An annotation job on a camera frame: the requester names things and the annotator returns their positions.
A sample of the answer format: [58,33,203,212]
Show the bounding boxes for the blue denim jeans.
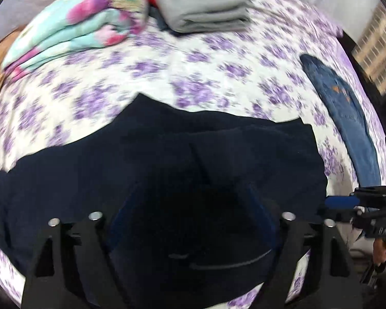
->
[299,54,383,189]

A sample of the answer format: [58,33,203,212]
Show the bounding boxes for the folded grey pants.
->
[150,0,256,33]

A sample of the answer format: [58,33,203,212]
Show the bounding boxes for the purple floral bed sheet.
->
[0,0,386,309]

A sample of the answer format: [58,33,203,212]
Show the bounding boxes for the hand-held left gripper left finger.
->
[21,196,131,309]

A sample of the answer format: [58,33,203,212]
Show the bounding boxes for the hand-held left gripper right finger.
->
[244,183,367,309]

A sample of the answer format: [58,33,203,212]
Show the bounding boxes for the dark folded cloth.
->
[148,6,184,37]

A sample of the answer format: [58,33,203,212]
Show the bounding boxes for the navy blue pants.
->
[0,93,329,309]

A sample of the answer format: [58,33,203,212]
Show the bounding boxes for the person's right hand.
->
[372,237,386,266]

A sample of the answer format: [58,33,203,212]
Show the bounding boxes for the folded floral blanket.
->
[2,0,152,81]

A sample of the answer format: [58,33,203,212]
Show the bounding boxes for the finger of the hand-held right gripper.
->
[316,210,357,223]
[325,196,362,210]

